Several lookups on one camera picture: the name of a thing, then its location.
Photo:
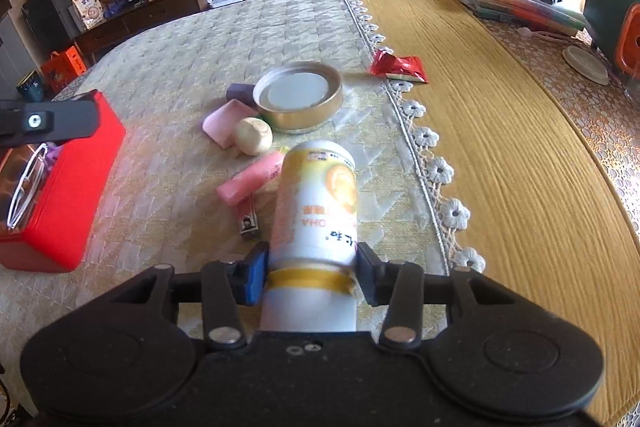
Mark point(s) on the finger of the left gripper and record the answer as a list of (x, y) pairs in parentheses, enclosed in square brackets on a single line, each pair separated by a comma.
[(25, 123)]

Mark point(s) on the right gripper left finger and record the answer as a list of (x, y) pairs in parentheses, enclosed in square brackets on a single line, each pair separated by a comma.
[(224, 288)]

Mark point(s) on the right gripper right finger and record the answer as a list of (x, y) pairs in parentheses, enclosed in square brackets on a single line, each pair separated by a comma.
[(398, 287)]

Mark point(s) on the silver nail clipper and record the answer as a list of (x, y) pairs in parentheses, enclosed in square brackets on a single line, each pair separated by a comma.
[(247, 218)]

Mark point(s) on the white yellow lotion bottle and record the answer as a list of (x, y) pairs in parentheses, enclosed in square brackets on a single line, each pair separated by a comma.
[(310, 284)]

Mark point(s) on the white framed sunglasses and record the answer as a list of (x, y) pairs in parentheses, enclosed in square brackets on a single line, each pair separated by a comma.
[(27, 185)]

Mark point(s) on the pink tube with cap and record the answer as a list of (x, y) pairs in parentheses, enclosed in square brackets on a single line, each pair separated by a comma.
[(251, 179)]

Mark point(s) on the pink ribbed soap dish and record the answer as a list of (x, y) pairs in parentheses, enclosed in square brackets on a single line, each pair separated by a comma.
[(219, 125)]

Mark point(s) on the beige round garlic toy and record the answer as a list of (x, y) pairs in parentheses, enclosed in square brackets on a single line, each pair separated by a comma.
[(252, 136)]

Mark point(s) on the purple rectangular block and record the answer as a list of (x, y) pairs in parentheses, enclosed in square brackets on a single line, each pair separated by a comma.
[(242, 92)]

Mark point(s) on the orange gift bag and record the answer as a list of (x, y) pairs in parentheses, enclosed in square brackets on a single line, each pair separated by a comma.
[(63, 68)]

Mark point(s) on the red metal storage box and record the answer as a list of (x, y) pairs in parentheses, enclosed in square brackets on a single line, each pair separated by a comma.
[(54, 235)]

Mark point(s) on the black mini fridge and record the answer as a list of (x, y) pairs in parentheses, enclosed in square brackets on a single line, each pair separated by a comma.
[(51, 23)]

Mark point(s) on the cream quilted table mat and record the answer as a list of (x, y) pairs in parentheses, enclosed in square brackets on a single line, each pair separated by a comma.
[(160, 203)]

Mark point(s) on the red snack packet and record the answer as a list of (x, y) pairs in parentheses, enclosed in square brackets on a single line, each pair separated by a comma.
[(402, 68)]

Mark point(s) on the round white coaster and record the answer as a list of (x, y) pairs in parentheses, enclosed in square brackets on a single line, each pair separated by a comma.
[(586, 64)]

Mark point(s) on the stack of colourful books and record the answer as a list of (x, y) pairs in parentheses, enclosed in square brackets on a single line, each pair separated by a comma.
[(552, 15)]

